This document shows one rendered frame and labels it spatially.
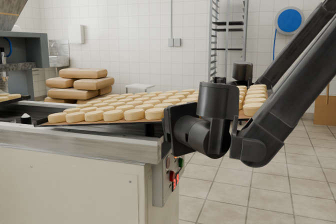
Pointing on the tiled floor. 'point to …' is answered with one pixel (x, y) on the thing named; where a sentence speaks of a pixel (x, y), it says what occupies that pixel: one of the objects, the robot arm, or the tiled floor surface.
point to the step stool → (139, 86)
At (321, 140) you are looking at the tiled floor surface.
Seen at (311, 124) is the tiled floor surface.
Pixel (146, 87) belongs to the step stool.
